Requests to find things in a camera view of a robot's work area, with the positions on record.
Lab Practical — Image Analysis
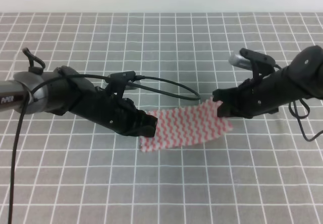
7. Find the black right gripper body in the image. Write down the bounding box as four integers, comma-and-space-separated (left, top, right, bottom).
232, 75, 288, 119

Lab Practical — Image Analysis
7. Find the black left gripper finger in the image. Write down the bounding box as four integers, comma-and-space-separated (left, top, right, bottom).
136, 109, 157, 128
126, 126, 155, 138

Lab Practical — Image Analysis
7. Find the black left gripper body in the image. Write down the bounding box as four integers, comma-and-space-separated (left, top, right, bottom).
69, 88, 140, 136

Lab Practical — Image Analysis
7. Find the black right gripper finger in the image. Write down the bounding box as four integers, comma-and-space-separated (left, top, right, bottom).
212, 87, 239, 102
217, 102, 239, 118

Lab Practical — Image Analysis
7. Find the pink wavy striped towel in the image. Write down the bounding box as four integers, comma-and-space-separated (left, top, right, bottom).
139, 98, 233, 152

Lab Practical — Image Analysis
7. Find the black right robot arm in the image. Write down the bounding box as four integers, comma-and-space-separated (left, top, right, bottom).
212, 45, 322, 119

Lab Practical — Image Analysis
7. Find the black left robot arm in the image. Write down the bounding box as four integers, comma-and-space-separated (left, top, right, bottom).
1, 48, 157, 137

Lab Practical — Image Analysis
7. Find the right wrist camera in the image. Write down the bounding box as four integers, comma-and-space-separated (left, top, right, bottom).
229, 48, 276, 79

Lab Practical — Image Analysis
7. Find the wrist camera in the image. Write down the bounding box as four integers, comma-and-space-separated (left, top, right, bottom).
104, 71, 140, 98
229, 48, 276, 79

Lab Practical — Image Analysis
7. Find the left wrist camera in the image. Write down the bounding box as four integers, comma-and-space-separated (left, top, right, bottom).
104, 71, 140, 98

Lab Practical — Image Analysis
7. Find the black right camera cable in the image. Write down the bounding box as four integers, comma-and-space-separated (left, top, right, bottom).
274, 64, 323, 143

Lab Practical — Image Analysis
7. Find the black camera cable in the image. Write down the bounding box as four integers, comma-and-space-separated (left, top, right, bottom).
7, 74, 202, 224
274, 64, 323, 143

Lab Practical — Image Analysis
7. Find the black left camera cable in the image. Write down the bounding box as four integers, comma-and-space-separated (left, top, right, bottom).
7, 74, 202, 224

